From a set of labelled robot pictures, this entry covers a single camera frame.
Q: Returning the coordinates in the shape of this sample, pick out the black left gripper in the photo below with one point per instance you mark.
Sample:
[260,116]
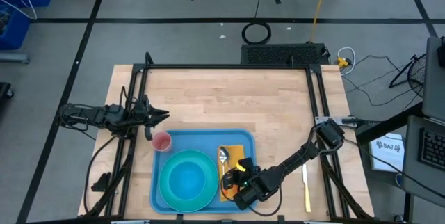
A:
[142,118]

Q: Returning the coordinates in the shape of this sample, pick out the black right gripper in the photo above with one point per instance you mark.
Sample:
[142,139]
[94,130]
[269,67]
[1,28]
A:
[262,182]

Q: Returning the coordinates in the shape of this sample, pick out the pink cup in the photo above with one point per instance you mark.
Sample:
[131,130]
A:
[161,141]

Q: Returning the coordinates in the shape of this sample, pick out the orange cloth napkin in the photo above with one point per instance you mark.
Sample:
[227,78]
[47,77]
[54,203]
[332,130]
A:
[236,151]

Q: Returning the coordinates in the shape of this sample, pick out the teal plate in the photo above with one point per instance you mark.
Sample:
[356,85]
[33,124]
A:
[167,189]

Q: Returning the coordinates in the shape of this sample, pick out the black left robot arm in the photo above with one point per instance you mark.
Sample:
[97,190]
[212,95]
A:
[101,116]

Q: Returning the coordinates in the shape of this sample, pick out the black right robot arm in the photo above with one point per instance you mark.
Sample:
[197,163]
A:
[295,159]

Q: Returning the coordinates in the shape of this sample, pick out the blue plastic tray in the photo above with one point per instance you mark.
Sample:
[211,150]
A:
[208,137]

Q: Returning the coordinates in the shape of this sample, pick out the black clamp block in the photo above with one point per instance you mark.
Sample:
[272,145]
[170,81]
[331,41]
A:
[102,182]

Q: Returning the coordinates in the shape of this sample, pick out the black perforated computer case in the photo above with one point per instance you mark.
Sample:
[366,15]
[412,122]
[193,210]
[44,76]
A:
[278,54]

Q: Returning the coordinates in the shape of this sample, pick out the white SA7 label sheet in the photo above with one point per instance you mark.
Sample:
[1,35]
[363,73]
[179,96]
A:
[386,158]

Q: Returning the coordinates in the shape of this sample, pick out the yellow plug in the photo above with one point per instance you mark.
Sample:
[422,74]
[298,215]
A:
[342,62]

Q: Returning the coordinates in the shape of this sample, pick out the black desk leg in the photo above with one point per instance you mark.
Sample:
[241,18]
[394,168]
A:
[389,125]

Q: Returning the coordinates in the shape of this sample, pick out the grey laptop with black keyboard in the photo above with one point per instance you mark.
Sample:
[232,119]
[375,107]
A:
[413,154]

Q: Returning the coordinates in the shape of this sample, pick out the grey closed laptop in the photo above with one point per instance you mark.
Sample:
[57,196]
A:
[434,88]

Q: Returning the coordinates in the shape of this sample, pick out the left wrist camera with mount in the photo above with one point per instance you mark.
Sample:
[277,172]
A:
[142,103]

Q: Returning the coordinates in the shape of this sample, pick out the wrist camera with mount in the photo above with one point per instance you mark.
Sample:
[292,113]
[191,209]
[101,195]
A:
[142,103]
[247,199]

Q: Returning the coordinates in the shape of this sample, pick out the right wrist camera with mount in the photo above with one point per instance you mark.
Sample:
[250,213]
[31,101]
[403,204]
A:
[247,199]

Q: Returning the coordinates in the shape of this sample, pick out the black aluminium rig frame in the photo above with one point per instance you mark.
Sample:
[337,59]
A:
[226,66]

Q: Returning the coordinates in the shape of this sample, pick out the silver arm base bracket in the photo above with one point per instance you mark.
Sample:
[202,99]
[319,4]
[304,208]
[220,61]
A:
[317,119]

